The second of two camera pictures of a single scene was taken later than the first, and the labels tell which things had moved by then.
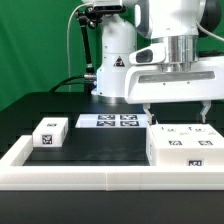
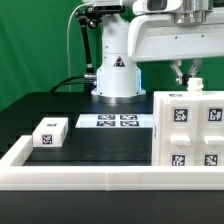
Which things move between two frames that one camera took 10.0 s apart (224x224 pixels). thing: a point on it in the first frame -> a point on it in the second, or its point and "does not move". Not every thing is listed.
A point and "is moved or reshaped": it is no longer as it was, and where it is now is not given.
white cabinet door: x=171 y=136 is moved or reshaped
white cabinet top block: x=50 y=132 does not move
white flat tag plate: x=112 y=121 does not move
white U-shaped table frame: x=14 y=175 does not move
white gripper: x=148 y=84 -> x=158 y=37
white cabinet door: x=200 y=136 -> x=211 y=132
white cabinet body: x=184 y=144 is moved or reshaped
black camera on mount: x=109 y=8 does not move
